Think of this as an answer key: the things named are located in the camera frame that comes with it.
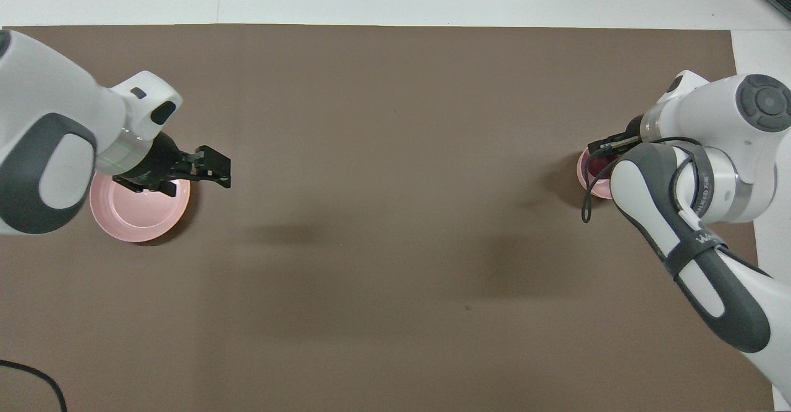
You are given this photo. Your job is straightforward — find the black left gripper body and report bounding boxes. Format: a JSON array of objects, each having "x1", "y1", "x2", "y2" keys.
[{"x1": 112, "y1": 132, "x2": 200, "y2": 192}]

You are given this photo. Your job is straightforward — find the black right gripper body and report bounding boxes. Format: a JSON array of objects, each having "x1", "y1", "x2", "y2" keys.
[{"x1": 587, "y1": 114, "x2": 647, "y2": 156}]

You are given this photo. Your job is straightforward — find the dark red apple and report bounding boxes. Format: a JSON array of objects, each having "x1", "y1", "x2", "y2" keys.
[{"x1": 587, "y1": 156, "x2": 619, "y2": 179}]

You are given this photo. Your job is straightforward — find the pink plate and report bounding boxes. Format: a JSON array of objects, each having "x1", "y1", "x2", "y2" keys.
[{"x1": 90, "y1": 171, "x2": 192, "y2": 243}]

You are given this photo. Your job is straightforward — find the pink bowl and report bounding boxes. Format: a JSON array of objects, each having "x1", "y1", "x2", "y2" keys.
[{"x1": 577, "y1": 148, "x2": 620, "y2": 201}]

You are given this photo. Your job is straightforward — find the brown table mat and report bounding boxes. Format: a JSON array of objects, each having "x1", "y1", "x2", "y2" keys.
[{"x1": 0, "y1": 24, "x2": 776, "y2": 412}]

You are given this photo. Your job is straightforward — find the thin black floor cable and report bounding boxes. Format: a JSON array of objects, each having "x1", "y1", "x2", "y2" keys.
[{"x1": 0, "y1": 359, "x2": 68, "y2": 412}]

